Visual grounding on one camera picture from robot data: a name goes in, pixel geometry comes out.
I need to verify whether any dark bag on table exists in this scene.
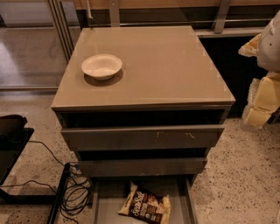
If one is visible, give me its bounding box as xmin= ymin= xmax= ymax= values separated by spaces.
xmin=0 ymin=115 xmax=27 ymax=148

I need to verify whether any brown chip bag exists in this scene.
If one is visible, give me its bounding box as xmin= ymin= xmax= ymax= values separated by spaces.
xmin=117 ymin=182 xmax=171 ymax=224

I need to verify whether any metal railing frame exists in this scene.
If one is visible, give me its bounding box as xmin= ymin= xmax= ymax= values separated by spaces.
xmin=45 ymin=0 xmax=280 ymax=59

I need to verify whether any grey drawer cabinet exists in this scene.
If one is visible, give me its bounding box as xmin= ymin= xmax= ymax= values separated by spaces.
xmin=51 ymin=25 xmax=236 ymax=186

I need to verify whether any dark object on floor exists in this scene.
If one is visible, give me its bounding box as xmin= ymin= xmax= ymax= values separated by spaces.
xmin=267 ymin=108 xmax=280 ymax=124

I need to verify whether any black side table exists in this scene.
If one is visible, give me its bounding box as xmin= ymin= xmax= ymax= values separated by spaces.
xmin=0 ymin=128 xmax=70 ymax=224

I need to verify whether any white paper bowl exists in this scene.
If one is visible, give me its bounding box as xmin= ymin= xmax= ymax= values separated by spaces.
xmin=81 ymin=54 xmax=123 ymax=81

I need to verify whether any grey drawer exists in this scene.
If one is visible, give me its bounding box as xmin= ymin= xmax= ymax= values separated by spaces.
xmin=91 ymin=176 xmax=199 ymax=224
xmin=79 ymin=157 xmax=207 ymax=177
xmin=61 ymin=125 xmax=224 ymax=151

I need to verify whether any grey bottom drawer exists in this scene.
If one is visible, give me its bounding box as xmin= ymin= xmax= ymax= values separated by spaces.
xmin=91 ymin=176 xmax=199 ymax=224

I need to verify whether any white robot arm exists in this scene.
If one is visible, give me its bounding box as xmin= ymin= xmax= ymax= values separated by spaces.
xmin=238 ymin=11 xmax=280 ymax=129

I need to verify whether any grey top drawer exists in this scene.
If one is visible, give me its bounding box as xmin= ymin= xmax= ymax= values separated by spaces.
xmin=61 ymin=125 xmax=224 ymax=151

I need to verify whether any grey middle drawer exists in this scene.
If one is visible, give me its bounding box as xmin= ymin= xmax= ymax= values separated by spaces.
xmin=79 ymin=157 xmax=207 ymax=177

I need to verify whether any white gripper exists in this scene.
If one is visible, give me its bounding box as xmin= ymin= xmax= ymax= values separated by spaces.
xmin=238 ymin=34 xmax=280 ymax=129

